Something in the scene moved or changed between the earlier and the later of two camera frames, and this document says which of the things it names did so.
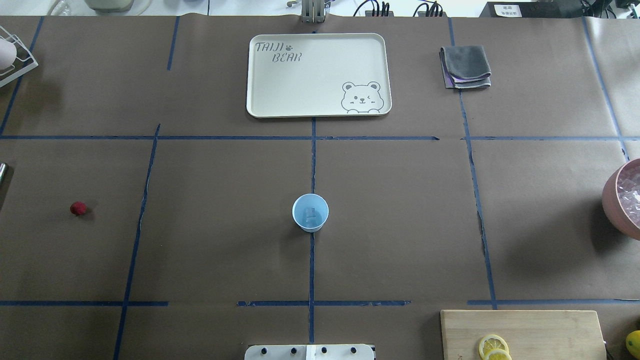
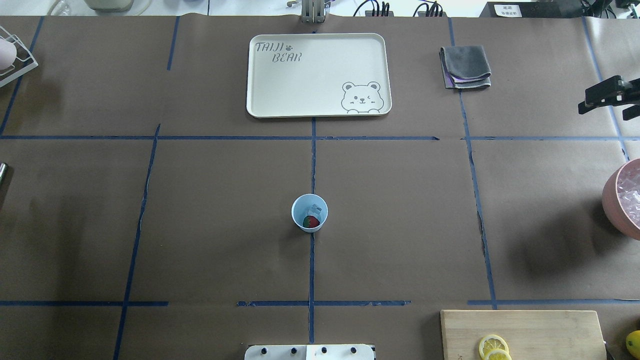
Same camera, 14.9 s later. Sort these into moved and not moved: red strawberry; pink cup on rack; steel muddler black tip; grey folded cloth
Moved: red strawberry
Not moved: grey folded cloth; pink cup on rack; steel muddler black tip
